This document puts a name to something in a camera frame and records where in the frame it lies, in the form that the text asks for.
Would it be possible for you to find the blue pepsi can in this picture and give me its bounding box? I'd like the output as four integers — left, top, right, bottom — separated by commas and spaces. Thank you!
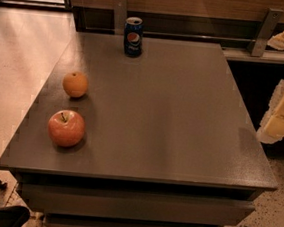
123, 16, 143, 58

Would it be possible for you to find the orange fruit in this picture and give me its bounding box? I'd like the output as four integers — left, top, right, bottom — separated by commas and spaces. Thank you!
62, 71, 89, 98

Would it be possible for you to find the red apple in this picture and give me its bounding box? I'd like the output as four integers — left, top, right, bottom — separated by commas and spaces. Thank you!
47, 110, 86, 148

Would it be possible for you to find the upper grey drawer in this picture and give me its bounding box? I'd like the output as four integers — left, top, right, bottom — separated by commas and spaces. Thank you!
19, 183, 255, 226

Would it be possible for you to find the right metal bracket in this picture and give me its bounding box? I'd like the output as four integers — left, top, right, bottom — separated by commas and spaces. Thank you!
247, 8, 283, 57

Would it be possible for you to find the metal bracket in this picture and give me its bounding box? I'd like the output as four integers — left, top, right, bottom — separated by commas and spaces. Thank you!
113, 0, 128, 35
247, 8, 283, 57

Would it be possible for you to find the left metal bracket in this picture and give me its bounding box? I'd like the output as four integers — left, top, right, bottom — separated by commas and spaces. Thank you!
113, 0, 128, 35

